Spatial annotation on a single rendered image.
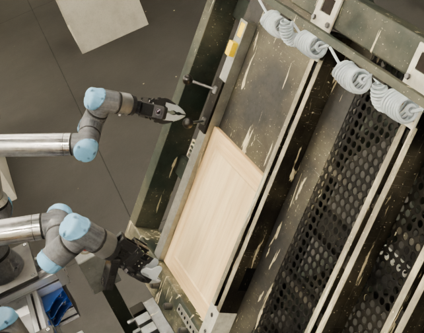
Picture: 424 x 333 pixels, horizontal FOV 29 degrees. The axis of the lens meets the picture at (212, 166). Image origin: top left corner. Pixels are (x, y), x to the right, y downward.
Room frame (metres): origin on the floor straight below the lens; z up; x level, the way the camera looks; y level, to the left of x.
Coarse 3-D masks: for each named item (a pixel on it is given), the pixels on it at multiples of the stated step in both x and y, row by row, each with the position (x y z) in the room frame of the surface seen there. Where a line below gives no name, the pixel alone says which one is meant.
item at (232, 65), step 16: (240, 48) 2.46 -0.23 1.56; (224, 64) 2.49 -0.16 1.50; (240, 64) 2.45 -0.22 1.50; (224, 80) 2.45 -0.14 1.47; (224, 96) 2.43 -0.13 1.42; (208, 128) 2.41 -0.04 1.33; (192, 160) 2.42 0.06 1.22; (192, 176) 2.39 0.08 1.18; (176, 192) 2.42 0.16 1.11; (176, 208) 2.38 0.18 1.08; (176, 224) 2.36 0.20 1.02; (160, 240) 2.38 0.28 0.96; (160, 256) 2.34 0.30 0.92
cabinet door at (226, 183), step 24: (216, 144) 2.36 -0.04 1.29; (216, 168) 2.30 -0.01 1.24; (240, 168) 2.17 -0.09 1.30; (192, 192) 2.36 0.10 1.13; (216, 192) 2.24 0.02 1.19; (240, 192) 2.12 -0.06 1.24; (192, 216) 2.30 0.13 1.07; (216, 216) 2.18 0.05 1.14; (240, 216) 2.06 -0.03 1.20; (192, 240) 2.24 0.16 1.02; (216, 240) 2.12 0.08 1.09; (168, 264) 2.30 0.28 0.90; (192, 264) 2.18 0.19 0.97; (216, 264) 2.06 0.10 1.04; (192, 288) 2.11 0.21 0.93; (216, 288) 2.00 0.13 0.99
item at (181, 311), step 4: (180, 304) 2.08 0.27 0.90; (180, 308) 2.07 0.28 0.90; (180, 312) 2.06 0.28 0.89; (184, 312) 2.04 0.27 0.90; (180, 316) 2.04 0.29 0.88; (184, 316) 2.03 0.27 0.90; (188, 316) 2.01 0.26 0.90; (184, 320) 2.02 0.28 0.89; (188, 320) 2.00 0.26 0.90; (188, 324) 1.99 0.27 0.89; (192, 324) 1.97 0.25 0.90; (188, 328) 1.98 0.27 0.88; (192, 328) 1.96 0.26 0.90; (192, 332) 1.95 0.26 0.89; (196, 332) 1.93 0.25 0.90
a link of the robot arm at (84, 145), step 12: (84, 132) 2.33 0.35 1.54; (96, 132) 2.34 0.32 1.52; (0, 144) 2.36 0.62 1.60; (12, 144) 2.35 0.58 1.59; (24, 144) 2.34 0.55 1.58; (36, 144) 2.33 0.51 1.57; (48, 144) 2.32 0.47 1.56; (60, 144) 2.31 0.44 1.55; (72, 144) 2.30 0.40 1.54; (84, 144) 2.27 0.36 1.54; (96, 144) 2.29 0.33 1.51; (0, 156) 2.36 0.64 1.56; (12, 156) 2.35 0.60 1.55; (24, 156) 2.34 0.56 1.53; (36, 156) 2.33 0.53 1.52; (84, 156) 2.27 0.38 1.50
